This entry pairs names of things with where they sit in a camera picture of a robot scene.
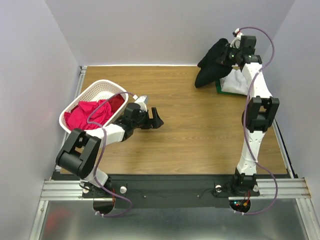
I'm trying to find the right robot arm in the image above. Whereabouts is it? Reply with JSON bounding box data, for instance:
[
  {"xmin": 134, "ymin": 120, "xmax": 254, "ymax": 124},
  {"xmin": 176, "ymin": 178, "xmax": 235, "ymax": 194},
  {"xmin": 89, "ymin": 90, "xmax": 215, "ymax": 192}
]
[{"xmin": 217, "ymin": 33, "xmax": 280, "ymax": 195}]

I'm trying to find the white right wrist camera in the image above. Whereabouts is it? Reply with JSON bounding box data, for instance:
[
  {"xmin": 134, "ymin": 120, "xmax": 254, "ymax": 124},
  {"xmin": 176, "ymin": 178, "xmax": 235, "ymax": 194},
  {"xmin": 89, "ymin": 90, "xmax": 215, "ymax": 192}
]
[{"xmin": 230, "ymin": 28, "xmax": 243, "ymax": 49}]

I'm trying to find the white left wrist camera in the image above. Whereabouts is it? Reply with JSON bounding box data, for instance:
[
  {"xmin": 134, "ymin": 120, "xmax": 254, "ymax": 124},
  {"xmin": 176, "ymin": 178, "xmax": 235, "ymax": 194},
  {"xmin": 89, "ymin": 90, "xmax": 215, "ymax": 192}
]
[{"xmin": 134, "ymin": 95, "xmax": 149, "ymax": 112}]

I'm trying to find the green folded t shirt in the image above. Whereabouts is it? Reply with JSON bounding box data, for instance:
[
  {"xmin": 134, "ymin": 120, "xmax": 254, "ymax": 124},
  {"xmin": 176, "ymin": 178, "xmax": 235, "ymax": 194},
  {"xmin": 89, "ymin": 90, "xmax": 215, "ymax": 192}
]
[{"xmin": 215, "ymin": 81, "xmax": 240, "ymax": 96}]

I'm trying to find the purple cable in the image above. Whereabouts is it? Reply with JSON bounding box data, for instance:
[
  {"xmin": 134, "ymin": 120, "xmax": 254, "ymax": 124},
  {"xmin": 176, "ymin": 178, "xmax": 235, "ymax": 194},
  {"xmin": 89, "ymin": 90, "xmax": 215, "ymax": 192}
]
[
  {"xmin": 86, "ymin": 91, "xmax": 138, "ymax": 218},
  {"xmin": 232, "ymin": 26, "xmax": 279, "ymax": 216}
]

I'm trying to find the black t shirt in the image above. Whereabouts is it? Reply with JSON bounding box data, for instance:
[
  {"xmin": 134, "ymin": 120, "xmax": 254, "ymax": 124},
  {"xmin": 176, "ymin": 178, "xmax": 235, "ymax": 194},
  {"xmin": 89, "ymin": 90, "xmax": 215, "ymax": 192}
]
[{"xmin": 194, "ymin": 38, "xmax": 233, "ymax": 88}]

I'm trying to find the white perforated plastic basket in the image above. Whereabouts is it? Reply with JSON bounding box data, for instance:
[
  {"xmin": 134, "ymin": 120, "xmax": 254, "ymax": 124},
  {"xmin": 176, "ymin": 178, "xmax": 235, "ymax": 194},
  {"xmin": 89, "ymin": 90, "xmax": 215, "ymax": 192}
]
[{"xmin": 58, "ymin": 79, "xmax": 129, "ymax": 134}]

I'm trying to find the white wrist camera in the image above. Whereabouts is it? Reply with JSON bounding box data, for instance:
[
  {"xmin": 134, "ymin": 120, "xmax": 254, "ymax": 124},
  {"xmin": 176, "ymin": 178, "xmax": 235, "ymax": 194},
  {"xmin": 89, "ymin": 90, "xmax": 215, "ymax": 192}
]
[
  {"xmin": 134, "ymin": 95, "xmax": 149, "ymax": 112},
  {"xmin": 230, "ymin": 28, "xmax": 243, "ymax": 49}
]

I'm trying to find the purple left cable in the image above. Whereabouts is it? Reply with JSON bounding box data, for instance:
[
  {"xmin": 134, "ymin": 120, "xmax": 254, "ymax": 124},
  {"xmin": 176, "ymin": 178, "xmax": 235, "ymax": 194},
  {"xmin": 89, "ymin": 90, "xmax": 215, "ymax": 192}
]
[{"xmin": 86, "ymin": 91, "xmax": 138, "ymax": 218}]

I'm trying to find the white folded t shirt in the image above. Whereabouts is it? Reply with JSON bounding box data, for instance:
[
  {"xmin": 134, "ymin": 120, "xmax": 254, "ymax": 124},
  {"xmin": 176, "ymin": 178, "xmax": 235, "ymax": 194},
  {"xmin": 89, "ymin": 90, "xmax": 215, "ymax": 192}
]
[{"xmin": 220, "ymin": 69, "xmax": 249, "ymax": 96}]

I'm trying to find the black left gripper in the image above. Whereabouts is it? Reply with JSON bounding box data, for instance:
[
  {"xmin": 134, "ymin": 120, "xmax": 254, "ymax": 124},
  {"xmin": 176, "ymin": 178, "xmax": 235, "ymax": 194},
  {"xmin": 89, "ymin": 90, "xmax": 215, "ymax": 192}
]
[{"xmin": 132, "ymin": 108, "xmax": 164, "ymax": 130}]

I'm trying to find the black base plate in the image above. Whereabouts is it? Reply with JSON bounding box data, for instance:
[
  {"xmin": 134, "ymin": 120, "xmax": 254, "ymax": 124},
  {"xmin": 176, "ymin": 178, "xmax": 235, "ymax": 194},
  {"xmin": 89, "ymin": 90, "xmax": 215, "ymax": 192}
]
[{"xmin": 83, "ymin": 174, "xmax": 260, "ymax": 209}]

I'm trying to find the pink t shirt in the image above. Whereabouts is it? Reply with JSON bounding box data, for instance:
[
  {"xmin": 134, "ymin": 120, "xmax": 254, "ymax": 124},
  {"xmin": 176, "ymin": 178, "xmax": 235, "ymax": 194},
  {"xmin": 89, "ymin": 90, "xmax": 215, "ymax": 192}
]
[{"xmin": 63, "ymin": 99, "xmax": 113, "ymax": 130}]

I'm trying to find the dark red t shirt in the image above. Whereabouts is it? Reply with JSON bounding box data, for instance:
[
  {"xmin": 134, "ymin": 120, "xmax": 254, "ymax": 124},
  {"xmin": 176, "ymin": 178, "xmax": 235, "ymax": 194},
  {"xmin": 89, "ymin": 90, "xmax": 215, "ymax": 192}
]
[{"xmin": 108, "ymin": 94, "xmax": 125, "ymax": 113}]

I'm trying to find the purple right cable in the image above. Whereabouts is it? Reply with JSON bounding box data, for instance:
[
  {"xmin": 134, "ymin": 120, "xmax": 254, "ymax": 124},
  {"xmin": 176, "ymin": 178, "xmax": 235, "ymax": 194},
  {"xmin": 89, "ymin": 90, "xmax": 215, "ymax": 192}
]
[{"xmin": 232, "ymin": 26, "xmax": 279, "ymax": 216}]

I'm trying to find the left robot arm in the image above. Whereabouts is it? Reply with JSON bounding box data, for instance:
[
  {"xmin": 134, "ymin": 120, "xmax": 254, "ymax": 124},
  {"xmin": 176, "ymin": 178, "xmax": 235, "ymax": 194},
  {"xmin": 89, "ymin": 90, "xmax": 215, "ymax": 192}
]
[{"xmin": 55, "ymin": 102, "xmax": 164, "ymax": 197}]

